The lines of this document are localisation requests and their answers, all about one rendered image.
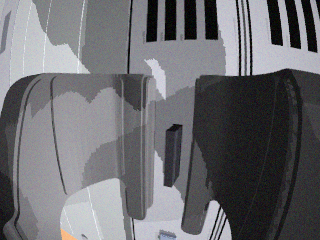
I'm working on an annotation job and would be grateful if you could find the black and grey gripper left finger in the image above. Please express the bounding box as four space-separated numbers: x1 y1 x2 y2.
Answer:
0 73 156 240

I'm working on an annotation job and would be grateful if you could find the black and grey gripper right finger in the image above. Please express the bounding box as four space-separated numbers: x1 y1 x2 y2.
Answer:
181 68 320 240

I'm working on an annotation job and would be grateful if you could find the grey server rack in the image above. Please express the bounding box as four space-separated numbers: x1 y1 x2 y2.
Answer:
0 0 320 240

